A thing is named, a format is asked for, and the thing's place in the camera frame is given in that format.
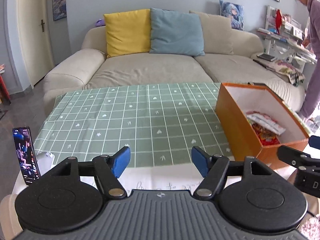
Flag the white snack packet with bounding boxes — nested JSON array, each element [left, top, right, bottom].
[[246, 111, 286, 135]]

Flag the cream door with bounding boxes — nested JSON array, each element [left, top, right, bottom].
[[17, 0, 54, 86]]

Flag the person in purple pajamas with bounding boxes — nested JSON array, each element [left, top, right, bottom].
[[291, 0, 320, 120]]

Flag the smartphone on white stand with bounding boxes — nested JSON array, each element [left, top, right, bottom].
[[12, 127, 55, 186]]

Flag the yellow cushion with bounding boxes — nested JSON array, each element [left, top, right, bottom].
[[104, 9, 151, 57]]

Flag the white cluttered shelf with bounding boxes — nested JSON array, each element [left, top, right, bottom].
[[257, 5, 317, 72]]

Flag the beige sofa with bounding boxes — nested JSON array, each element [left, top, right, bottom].
[[43, 27, 305, 115]]

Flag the orange cardboard box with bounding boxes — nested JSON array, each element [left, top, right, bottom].
[[215, 83, 309, 170]]

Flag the floral blanket on sofa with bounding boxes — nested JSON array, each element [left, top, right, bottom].
[[253, 59, 305, 87]]

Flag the red orange stacked stools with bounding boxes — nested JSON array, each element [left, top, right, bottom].
[[0, 64, 11, 104]]

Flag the phone on sofa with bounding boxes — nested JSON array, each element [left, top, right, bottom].
[[257, 53, 277, 62]]

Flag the red snack bag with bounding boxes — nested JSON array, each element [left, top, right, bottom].
[[251, 123, 280, 146]]

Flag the light blue cushion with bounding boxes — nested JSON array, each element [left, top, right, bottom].
[[150, 8, 204, 57]]

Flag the beige back cushion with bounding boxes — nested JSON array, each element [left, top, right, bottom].
[[189, 11, 233, 55]]

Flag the blue patterned cushion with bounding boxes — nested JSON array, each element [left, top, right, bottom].
[[219, 0, 245, 31]]

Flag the green checkered tablecloth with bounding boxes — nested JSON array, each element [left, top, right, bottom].
[[34, 82, 232, 168]]

